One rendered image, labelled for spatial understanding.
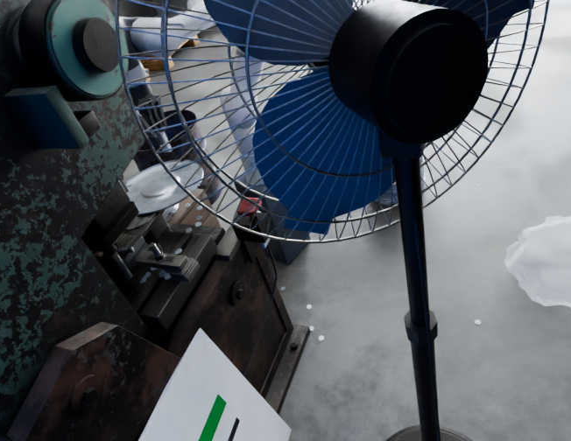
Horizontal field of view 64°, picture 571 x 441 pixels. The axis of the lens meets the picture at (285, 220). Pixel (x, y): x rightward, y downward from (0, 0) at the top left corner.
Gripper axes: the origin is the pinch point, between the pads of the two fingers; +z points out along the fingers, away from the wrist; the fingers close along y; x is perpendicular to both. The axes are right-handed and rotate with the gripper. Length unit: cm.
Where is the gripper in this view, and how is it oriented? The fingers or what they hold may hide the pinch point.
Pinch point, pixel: (163, 142)
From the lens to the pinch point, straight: 152.6
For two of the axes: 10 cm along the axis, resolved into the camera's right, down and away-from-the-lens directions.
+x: -9.0, -0.7, 4.3
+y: 3.6, -6.8, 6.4
